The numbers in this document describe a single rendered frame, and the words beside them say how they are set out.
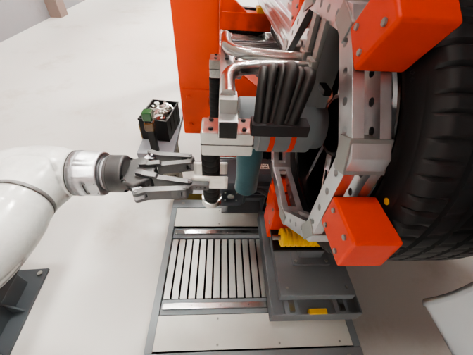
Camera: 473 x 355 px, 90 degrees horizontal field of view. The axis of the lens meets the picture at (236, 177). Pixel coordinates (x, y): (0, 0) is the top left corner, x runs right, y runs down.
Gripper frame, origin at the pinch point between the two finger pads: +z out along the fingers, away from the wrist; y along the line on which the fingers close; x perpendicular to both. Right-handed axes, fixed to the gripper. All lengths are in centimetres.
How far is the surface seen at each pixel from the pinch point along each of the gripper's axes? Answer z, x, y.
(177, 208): -22, -75, -50
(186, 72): -12, -3, -60
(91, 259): -62, -83, -24
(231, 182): 7, -43, -40
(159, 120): -27, -27, -65
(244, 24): 25, -25, -253
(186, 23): -10, 14, -60
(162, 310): -21, -76, 2
